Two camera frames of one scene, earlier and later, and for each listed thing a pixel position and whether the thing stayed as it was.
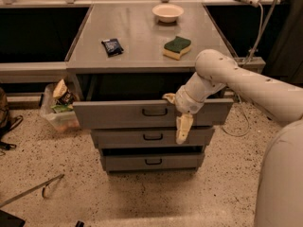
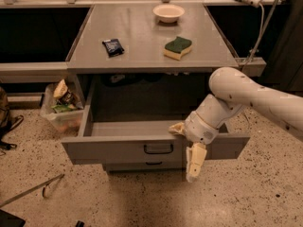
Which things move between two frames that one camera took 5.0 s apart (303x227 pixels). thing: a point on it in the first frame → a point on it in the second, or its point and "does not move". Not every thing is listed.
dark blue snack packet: x=113 y=46 does not move
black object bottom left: x=8 y=219 does not move
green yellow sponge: x=176 y=47 does not move
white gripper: x=187 y=104 → x=199 y=130
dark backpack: x=6 y=123 does not move
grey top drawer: x=215 y=113 → x=127 y=140
